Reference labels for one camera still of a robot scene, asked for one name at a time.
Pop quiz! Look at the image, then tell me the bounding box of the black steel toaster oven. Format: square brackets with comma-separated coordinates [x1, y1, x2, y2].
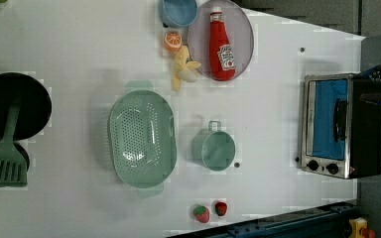
[301, 73, 381, 179]

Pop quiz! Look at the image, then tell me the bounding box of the grey round plate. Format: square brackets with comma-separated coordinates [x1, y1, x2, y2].
[188, 0, 254, 78]

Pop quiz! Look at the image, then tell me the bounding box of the red ketchup bottle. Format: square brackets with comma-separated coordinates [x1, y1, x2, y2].
[209, 6, 236, 81]

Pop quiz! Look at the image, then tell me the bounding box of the peeled banana toy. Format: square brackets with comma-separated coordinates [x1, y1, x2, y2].
[173, 46, 200, 92]

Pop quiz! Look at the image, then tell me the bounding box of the small red strawberry toy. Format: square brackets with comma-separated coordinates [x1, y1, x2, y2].
[214, 201, 228, 216]

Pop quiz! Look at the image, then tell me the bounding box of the orange half toy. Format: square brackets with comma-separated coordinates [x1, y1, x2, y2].
[163, 32, 183, 53]

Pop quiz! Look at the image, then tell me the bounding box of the blue cup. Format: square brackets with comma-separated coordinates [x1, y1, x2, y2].
[158, 0, 197, 29]

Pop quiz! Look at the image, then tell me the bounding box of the large red strawberry toy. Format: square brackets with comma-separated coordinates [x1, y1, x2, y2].
[192, 205, 210, 223]

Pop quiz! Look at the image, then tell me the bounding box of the green oval colander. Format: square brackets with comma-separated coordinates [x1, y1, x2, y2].
[107, 80, 178, 198]

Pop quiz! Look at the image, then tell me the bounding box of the black frying pan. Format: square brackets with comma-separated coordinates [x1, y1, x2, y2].
[0, 72, 53, 167]

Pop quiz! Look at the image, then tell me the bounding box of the green slotted spatula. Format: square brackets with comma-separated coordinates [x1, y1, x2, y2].
[0, 104, 28, 187]

